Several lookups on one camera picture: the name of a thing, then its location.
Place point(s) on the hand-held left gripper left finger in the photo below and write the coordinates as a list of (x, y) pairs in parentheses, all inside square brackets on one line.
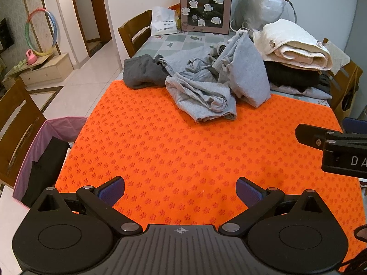
[(112, 191)]

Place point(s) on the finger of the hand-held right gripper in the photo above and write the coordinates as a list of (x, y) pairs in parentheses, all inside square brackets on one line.
[(355, 125), (308, 134)]

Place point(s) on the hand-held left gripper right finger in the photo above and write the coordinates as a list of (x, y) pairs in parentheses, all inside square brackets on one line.
[(249, 192)]

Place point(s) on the pink fabric storage box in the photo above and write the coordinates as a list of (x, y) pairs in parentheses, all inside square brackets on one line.
[(37, 146)]

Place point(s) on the dark grey tights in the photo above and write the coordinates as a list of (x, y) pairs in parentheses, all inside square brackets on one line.
[(142, 71)]

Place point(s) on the black clothes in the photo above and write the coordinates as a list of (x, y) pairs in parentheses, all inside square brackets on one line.
[(46, 169)]

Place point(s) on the wooden chair with paper bag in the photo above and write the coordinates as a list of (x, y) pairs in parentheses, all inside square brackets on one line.
[(348, 88)]

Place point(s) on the folded grey garment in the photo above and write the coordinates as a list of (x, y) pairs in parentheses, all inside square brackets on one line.
[(315, 91)]

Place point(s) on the folded black garment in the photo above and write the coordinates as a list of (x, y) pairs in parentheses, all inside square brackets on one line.
[(289, 76)]

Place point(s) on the orange patterned mat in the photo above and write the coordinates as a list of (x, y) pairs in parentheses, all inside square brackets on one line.
[(172, 154)]

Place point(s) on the light grey sweatshirt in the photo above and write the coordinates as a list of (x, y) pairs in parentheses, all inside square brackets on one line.
[(243, 71)]

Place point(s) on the folded cream garment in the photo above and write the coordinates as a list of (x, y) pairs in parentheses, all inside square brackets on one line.
[(292, 44)]

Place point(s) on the crumpled light grey garment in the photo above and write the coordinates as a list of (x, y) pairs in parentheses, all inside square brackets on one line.
[(200, 97)]

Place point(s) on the clear plastic bag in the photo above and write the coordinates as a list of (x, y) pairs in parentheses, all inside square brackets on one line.
[(263, 4)]

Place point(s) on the low cream cabinet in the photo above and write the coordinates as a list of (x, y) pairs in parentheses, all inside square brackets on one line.
[(46, 70)]

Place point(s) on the pink kettlebell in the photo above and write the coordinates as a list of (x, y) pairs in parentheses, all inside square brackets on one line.
[(31, 58)]

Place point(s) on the checkered tablecloth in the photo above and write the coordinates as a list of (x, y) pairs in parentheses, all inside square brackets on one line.
[(172, 44)]

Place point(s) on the pink toy oven box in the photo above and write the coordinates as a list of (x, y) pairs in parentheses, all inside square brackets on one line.
[(205, 4)]

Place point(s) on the white plastic bag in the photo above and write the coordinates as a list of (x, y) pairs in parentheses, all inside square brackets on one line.
[(163, 21)]

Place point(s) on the colourful hula hoop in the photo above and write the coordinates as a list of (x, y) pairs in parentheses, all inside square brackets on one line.
[(30, 28)]

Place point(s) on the black television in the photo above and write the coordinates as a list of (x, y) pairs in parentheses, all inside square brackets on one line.
[(5, 34)]

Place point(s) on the wooden door frame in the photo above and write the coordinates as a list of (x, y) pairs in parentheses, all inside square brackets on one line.
[(77, 14)]

